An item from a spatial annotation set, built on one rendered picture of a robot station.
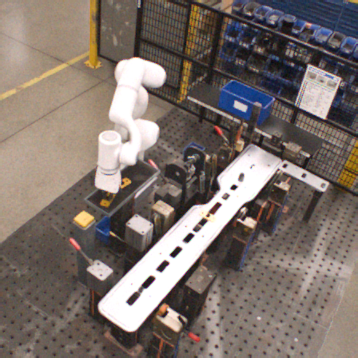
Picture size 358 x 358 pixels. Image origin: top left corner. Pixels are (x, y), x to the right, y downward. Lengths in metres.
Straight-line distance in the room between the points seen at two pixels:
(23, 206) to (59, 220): 1.10
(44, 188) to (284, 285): 2.10
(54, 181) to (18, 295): 1.66
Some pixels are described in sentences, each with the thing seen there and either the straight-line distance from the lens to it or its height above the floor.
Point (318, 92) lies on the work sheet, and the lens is 2.72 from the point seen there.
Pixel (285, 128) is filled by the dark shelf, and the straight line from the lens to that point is 2.80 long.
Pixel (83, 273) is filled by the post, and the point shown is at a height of 0.80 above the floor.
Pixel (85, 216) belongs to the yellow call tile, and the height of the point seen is 1.16.
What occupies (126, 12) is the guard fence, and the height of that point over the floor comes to 0.78.
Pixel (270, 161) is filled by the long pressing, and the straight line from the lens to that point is 2.54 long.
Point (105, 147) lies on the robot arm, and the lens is 1.67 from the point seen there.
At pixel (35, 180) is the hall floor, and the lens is 3.71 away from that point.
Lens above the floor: 2.54
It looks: 42 degrees down
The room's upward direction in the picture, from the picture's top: 11 degrees clockwise
